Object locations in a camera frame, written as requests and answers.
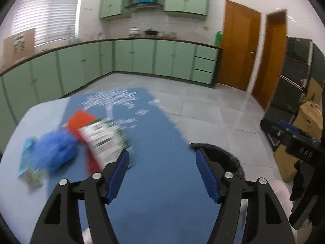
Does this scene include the person's right hand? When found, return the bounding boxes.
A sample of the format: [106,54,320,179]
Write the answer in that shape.
[291,160,325,209]

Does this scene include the tan water dispenser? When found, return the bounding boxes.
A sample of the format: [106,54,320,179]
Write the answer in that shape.
[3,28,35,65]

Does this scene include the blue plastic bag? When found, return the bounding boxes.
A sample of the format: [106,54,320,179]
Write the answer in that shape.
[33,130,78,172]

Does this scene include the wooden door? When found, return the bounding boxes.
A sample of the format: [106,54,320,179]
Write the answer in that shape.
[216,0,262,91]

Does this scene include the large cardboard box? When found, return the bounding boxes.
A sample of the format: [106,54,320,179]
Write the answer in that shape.
[273,142,301,183]

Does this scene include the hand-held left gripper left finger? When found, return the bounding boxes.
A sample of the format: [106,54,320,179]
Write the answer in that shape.
[30,149,130,244]

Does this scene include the small colourful packet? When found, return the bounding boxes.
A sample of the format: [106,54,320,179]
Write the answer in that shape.
[18,137,45,187]

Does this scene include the light blue covered table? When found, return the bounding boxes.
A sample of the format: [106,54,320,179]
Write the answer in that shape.
[0,98,87,244]

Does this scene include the black bin with liner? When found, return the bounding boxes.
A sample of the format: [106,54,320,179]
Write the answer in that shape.
[189,142,245,180]

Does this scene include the orange-red packet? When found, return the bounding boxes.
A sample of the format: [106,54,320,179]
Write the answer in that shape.
[66,109,107,174]

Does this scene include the small cardboard box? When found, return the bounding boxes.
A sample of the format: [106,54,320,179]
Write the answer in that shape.
[296,100,324,139]

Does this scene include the green wall cabinets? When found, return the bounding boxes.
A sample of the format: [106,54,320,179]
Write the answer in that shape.
[99,0,211,22]

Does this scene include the green base cabinets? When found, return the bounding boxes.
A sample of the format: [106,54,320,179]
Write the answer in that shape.
[0,39,223,133]

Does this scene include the black range hood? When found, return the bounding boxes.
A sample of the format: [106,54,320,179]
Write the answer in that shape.
[123,2,163,12]

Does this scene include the black glass cabinet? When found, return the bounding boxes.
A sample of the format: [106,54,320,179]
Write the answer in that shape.
[260,37,325,143]

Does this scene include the blue tree-print table runner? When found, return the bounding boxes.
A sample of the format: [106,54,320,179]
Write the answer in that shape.
[63,88,248,244]

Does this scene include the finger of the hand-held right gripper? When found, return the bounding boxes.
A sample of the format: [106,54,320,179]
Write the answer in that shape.
[260,119,292,145]
[277,119,302,135]

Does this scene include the wooden door frame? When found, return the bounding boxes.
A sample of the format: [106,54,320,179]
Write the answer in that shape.
[251,9,287,111]

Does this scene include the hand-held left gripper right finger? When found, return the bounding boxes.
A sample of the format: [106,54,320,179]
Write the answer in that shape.
[195,148,296,244]

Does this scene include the white window blind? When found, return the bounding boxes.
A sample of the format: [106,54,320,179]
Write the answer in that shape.
[10,0,85,47]

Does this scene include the white box with green label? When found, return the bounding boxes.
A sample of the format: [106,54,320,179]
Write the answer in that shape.
[77,118,134,169]

